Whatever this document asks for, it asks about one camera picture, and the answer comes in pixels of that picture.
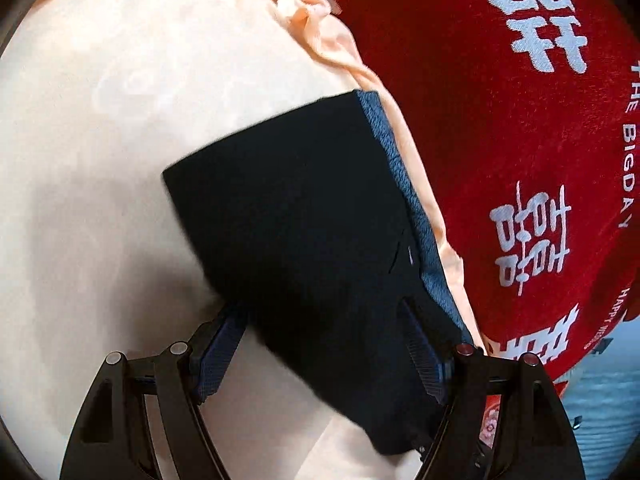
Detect black pants with blue stripes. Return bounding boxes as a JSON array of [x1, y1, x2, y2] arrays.
[[161, 89, 477, 457]]

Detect peach bed sheet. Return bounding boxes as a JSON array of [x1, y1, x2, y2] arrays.
[[0, 0, 486, 480]]

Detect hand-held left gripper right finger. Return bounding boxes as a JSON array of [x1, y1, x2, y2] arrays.
[[399, 300, 587, 480]]

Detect red printed blanket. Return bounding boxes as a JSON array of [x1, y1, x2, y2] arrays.
[[300, 0, 640, 391]]

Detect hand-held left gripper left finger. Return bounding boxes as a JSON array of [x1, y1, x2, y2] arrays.
[[62, 305, 249, 480]]

